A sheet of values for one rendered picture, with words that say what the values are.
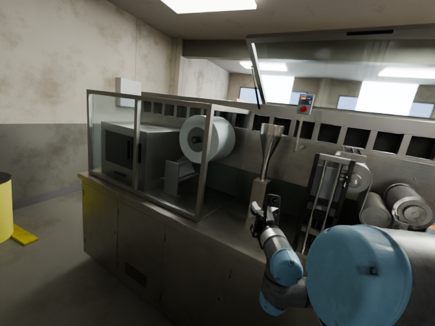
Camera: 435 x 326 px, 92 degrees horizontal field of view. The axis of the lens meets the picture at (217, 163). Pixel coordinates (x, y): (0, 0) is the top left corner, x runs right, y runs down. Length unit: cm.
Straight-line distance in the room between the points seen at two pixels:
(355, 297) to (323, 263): 6
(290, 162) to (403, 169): 60
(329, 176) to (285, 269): 63
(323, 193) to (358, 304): 88
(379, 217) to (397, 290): 99
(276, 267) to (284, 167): 108
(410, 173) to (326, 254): 129
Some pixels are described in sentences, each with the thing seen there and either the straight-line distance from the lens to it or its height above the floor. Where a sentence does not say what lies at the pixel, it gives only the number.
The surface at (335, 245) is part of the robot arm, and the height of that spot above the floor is 144.
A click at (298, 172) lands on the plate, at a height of 123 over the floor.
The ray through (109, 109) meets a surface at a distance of 181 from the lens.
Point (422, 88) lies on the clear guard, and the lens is 141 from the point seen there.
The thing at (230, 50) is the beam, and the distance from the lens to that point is 489.
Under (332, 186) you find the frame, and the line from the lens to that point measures 112.
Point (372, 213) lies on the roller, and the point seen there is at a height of 120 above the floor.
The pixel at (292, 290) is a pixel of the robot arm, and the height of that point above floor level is 114.
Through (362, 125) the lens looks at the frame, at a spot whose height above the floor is 160.
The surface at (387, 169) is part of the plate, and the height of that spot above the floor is 137.
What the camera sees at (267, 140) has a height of 144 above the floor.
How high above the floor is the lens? 158
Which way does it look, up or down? 14 degrees down
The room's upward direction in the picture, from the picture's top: 8 degrees clockwise
